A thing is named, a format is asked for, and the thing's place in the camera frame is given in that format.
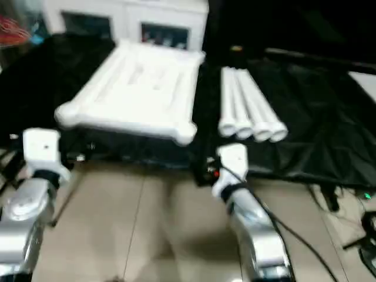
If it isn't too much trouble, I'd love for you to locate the white plastic table leg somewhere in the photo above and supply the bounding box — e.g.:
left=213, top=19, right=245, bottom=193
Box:
left=241, top=66, right=289, bottom=142
left=218, top=66, right=239, bottom=139
left=235, top=66, right=273, bottom=143
left=229, top=66, right=255, bottom=141

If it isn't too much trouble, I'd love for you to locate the white plastic table top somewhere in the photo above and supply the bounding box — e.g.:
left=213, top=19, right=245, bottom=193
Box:
left=54, top=40, right=206, bottom=146

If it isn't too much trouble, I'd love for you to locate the black plastic mat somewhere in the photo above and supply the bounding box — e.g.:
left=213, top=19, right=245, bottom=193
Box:
left=0, top=32, right=376, bottom=189

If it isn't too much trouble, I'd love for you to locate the white cabinet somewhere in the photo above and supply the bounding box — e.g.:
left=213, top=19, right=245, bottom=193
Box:
left=42, top=0, right=210, bottom=52

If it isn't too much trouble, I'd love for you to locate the white board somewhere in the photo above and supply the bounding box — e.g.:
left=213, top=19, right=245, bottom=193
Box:
left=348, top=70, right=376, bottom=105

